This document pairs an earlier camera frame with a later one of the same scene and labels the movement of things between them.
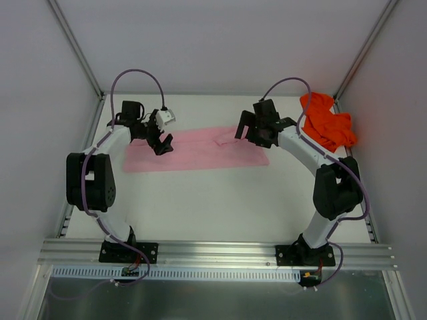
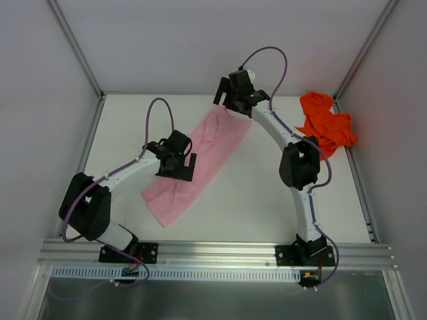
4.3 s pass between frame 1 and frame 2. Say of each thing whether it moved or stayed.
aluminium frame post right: stayed
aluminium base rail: stayed
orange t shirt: stayed
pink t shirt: moved
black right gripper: moved
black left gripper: moved
